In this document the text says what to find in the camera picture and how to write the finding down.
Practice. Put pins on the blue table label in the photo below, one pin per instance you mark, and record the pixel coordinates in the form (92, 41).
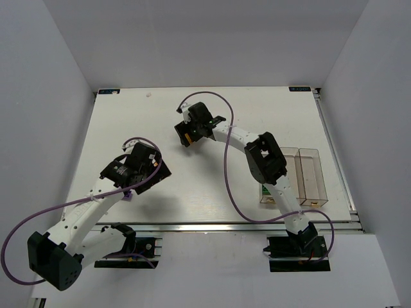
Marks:
(299, 89)
(108, 91)

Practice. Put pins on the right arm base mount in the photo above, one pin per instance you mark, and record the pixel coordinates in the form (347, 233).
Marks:
(285, 256)

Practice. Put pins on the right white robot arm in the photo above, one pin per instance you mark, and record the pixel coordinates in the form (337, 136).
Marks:
(266, 162)

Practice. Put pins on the middle clear container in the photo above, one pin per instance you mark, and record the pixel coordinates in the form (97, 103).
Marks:
(294, 172)

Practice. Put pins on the clear container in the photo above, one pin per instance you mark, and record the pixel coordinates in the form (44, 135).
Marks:
(265, 199)
(294, 172)
(312, 178)

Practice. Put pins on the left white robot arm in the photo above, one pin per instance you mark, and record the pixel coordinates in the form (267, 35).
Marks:
(64, 250)

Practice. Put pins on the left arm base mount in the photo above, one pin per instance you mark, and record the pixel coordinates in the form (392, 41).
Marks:
(144, 254)

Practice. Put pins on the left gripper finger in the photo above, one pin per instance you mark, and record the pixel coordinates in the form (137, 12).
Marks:
(163, 172)
(144, 187)

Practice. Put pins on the orange oval lego piece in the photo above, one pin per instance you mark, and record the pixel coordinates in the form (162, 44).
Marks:
(189, 141)

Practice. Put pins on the green lego brick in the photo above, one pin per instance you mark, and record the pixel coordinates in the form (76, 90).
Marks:
(265, 191)

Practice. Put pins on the right clear container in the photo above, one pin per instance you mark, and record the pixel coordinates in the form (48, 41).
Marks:
(312, 178)

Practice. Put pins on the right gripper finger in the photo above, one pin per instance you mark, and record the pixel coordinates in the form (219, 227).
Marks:
(197, 135)
(182, 130)

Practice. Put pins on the purple lego brick lower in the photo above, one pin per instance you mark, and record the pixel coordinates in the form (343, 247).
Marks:
(127, 196)

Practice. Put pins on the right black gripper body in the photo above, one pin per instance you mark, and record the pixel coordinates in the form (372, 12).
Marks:
(183, 134)

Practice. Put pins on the left blue table label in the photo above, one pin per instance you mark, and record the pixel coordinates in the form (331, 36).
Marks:
(108, 91)

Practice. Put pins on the right blue table label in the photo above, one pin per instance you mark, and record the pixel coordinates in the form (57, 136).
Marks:
(299, 89)

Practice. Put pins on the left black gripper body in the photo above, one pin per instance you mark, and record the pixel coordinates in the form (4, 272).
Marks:
(155, 177)

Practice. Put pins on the aluminium table rail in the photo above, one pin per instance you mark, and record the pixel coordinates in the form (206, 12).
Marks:
(321, 227)

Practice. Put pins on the left clear container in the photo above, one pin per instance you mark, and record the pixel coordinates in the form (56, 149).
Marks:
(265, 199)

